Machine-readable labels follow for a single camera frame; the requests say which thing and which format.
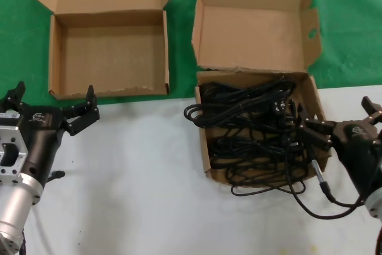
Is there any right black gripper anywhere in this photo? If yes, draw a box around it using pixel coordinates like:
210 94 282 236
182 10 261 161
294 96 382 198

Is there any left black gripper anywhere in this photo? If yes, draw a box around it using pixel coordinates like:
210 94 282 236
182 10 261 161
0 81 101 185

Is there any black knob on left arm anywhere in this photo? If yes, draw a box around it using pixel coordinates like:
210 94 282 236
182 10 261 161
44 170 66 183

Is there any empty-type brown cardboard box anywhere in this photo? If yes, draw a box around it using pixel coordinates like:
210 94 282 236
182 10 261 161
34 0 179 100

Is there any left silver camera bracket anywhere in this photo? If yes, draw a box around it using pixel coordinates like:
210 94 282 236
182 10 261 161
0 126 29 185

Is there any black cable with silver connector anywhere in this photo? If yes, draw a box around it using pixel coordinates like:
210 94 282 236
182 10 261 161
288 150 368 220

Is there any right arm cable harness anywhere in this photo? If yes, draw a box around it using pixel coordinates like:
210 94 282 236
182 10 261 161
374 225 382 255

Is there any arm cable harness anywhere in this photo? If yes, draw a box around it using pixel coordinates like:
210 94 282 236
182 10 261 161
18 229 30 255
374 225 382 255

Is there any brown cardboard box with cables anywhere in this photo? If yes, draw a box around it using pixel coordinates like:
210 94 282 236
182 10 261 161
190 0 332 189

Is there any thin black cable loop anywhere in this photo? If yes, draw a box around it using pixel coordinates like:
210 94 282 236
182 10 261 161
231 177 307 198

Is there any left arm cable harness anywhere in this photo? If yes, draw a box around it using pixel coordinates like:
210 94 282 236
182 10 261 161
18 229 30 255

